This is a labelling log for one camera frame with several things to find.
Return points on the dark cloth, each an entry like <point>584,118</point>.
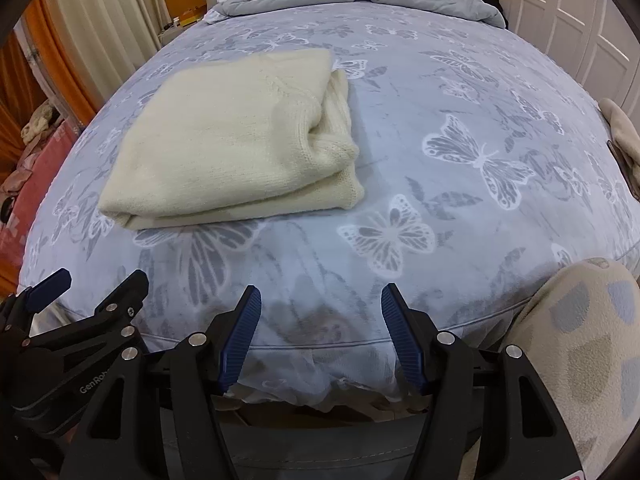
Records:
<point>490,0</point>

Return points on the butterfly print bed sheet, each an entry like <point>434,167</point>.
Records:
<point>450,160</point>

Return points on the person's spotted fleece trouser leg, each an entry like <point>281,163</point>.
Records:
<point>585,350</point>

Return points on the bedside table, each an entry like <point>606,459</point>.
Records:
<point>182,22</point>

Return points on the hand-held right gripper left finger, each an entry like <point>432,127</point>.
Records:
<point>240,340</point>

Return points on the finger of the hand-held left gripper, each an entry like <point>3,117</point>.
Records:
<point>47,287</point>
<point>122,295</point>

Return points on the red patterned cloth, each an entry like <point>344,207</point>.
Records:
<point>35,185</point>

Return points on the white wardrobe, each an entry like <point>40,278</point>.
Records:
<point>565,10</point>

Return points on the cream curtain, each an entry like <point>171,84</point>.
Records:
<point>105,15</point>

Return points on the cream knitted cardigan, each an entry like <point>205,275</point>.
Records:
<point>220,140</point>

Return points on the orange curtain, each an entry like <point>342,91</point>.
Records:
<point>30,70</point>

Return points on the beige plush toy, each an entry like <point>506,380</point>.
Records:
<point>40,122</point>

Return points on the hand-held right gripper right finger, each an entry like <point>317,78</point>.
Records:
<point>405,340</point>

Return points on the beige fluffy cloth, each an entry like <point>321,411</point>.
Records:
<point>622,130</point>

